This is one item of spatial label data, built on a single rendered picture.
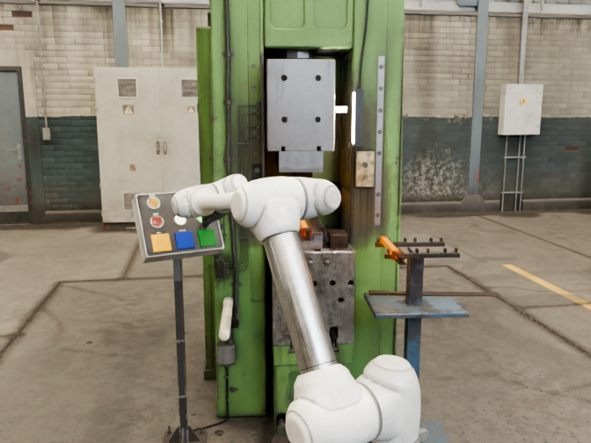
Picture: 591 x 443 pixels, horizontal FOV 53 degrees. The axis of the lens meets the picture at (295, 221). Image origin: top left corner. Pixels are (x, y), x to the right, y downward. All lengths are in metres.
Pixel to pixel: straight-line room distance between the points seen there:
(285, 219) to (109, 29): 7.25
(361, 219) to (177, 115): 5.29
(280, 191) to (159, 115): 6.33
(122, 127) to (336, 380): 6.70
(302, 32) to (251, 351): 1.56
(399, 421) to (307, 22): 1.84
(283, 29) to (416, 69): 6.42
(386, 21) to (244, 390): 1.92
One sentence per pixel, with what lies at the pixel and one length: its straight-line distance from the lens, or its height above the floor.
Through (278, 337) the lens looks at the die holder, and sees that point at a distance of 2.78.
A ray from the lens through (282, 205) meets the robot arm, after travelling 1.61.
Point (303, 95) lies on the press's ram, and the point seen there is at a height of 1.61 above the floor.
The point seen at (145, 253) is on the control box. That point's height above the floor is 0.97.
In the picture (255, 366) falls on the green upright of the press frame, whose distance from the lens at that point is 3.05.
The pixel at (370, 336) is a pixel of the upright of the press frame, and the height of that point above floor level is 0.42.
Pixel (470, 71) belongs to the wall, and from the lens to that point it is 9.44.
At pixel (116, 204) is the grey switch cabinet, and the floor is 0.35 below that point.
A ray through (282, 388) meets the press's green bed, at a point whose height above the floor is 0.25.
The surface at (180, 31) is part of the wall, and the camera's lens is 8.61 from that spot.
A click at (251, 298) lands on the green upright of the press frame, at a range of 2.93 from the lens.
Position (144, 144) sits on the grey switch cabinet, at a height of 1.12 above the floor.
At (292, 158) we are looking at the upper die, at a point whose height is 1.33.
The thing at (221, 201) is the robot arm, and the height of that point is 1.24.
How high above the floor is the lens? 1.54
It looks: 11 degrees down
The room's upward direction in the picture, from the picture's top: straight up
